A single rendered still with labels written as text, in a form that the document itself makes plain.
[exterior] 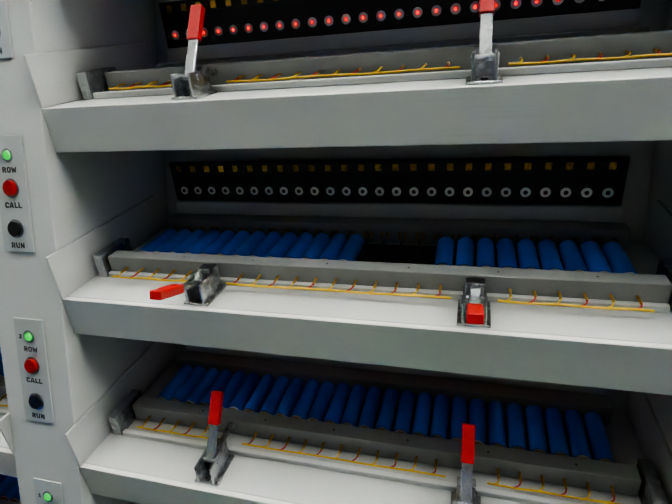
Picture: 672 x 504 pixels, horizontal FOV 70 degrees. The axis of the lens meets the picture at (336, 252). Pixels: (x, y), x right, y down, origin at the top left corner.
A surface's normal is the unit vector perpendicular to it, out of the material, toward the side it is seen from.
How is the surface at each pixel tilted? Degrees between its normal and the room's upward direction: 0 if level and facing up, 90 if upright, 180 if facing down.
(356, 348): 107
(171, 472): 17
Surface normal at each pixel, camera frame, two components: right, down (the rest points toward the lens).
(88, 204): 0.96, 0.04
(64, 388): -0.27, 0.16
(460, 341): -0.26, 0.44
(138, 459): -0.08, -0.90
